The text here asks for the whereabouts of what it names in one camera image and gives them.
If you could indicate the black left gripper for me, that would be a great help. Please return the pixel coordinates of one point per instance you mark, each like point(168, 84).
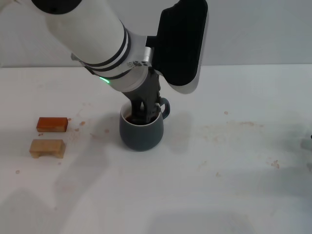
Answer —
point(143, 92)

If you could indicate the grey ceramic cup with coffee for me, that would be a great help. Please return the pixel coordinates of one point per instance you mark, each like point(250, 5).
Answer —
point(143, 136)

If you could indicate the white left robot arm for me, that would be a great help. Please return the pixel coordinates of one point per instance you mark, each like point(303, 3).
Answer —
point(92, 36)

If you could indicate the reddish brown wooden block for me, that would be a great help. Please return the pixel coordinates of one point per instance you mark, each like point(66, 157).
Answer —
point(52, 124)

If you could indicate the light notched wooden block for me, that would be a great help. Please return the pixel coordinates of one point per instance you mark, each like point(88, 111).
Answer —
point(47, 147)

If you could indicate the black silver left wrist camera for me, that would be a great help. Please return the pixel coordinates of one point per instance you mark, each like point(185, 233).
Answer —
point(180, 48)

